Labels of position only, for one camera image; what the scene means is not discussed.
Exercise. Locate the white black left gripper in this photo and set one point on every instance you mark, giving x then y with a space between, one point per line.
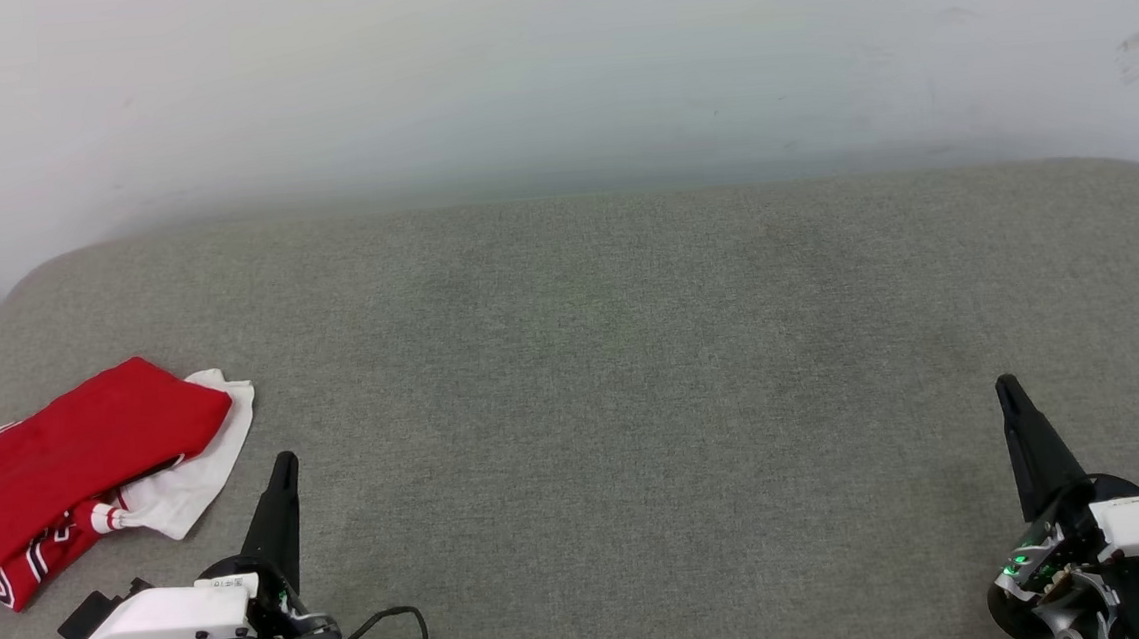
164 618

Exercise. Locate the red Bulls basketball jersey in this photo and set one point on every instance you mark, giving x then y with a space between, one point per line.
86 433

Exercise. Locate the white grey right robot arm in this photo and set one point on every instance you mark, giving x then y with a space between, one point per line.
1131 611

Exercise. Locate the grey fabric sofa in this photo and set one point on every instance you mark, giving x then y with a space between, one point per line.
586 409

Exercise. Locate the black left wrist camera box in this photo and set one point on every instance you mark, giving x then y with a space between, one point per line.
89 616

